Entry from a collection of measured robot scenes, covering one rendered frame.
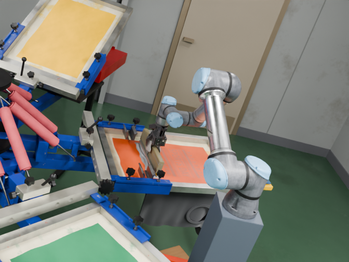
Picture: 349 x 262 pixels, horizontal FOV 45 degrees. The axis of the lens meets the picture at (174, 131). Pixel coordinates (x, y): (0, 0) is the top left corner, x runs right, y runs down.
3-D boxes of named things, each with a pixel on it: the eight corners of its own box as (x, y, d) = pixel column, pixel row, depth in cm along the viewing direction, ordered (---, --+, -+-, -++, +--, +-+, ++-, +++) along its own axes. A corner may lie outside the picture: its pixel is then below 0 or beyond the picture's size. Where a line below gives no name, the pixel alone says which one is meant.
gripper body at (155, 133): (151, 146, 230) (157, 127, 225) (147, 138, 237) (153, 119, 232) (164, 147, 233) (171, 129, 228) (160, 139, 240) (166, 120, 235)
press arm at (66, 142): (88, 145, 229) (90, 137, 227) (89, 151, 224) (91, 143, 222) (55, 142, 222) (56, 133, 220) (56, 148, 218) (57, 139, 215)
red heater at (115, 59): (74, 47, 361) (77, 33, 356) (124, 65, 358) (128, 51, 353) (39, 63, 306) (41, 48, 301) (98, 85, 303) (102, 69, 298)
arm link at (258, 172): (266, 198, 174) (279, 171, 168) (239, 197, 168) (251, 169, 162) (253, 180, 183) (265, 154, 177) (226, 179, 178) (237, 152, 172)
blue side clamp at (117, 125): (141, 134, 269) (144, 125, 266) (143, 139, 265) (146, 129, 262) (94, 129, 257) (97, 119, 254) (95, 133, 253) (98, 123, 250)
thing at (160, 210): (201, 226, 263) (220, 179, 247) (206, 236, 256) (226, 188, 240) (130, 224, 244) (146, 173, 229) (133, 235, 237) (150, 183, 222)
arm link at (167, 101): (165, 101, 219) (161, 93, 225) (160, 119, 223) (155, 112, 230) (179, 103, 222) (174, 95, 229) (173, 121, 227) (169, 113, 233)
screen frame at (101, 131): (210, 142, 287) (212, 136, 285) (247, 196, 239) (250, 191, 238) (94, 129, 256) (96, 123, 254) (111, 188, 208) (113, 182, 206)
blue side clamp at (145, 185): (166, 188, 224) (170, 178, 221) (169, 195, 220) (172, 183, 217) (110, 185, 212) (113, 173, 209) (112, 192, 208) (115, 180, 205)
